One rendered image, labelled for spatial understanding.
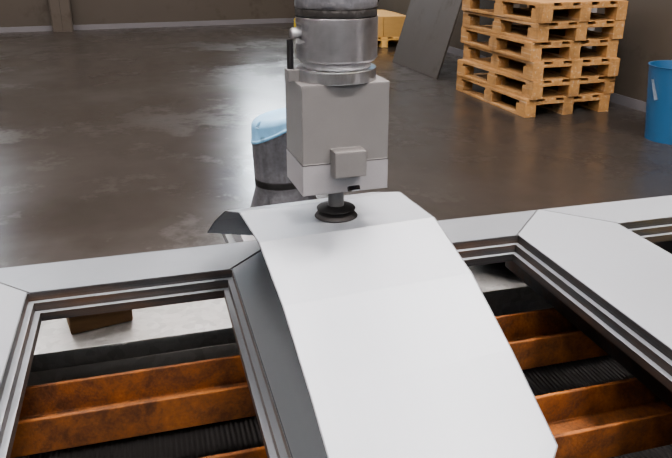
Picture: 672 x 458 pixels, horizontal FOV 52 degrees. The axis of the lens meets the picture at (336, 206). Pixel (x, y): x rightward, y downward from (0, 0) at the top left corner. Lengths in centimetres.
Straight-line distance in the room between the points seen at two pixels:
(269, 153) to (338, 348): 85
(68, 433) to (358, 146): 54
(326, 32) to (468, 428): 35
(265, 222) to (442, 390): 24
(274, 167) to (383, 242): 75
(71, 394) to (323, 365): 54
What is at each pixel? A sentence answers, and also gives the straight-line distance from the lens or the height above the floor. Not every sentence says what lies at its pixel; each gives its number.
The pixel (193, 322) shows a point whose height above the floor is 68.
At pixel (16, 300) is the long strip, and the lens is 98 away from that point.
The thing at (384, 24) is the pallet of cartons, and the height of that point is 29.
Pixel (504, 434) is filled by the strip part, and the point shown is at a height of 92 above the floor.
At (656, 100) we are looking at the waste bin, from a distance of 520.
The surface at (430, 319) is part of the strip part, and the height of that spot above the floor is 97.
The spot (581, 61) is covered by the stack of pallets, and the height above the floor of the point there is 42.
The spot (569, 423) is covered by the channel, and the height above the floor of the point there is 68.
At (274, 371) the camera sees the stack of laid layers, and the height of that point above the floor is 85.
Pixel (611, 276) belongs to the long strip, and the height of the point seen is 85.
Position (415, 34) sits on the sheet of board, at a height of 35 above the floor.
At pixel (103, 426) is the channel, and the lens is 97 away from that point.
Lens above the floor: 127
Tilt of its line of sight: 21 degrees down
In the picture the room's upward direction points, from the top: straight up
